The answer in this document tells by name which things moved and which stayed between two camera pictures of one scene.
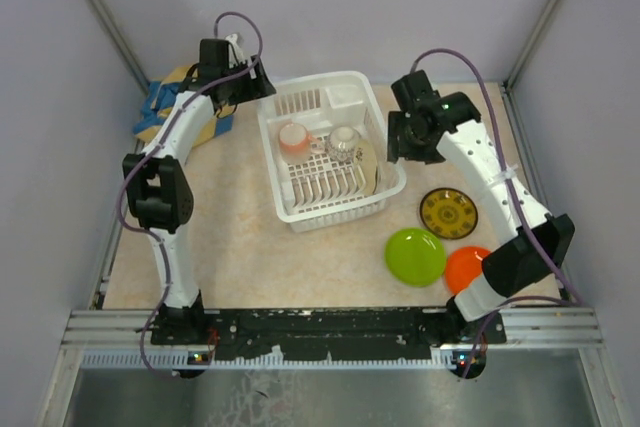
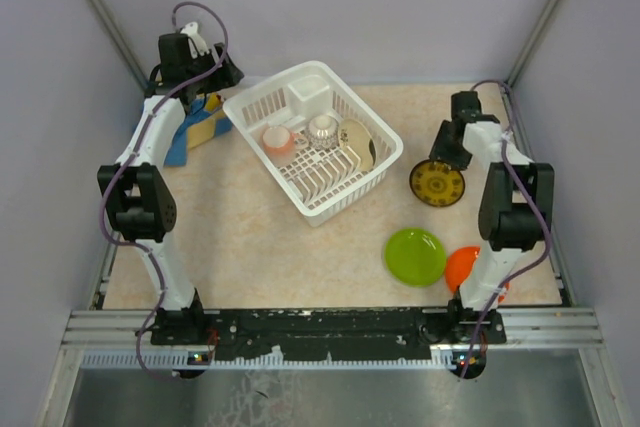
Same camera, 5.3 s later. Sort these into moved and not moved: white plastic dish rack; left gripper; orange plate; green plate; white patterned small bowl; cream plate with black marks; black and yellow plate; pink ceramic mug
Moved: cream plate with black marks; left gripper; white plastic dish rack; white patterned small bowl; pink ceramic mug; black and yellow plate
Not moved: orange plate; green plate
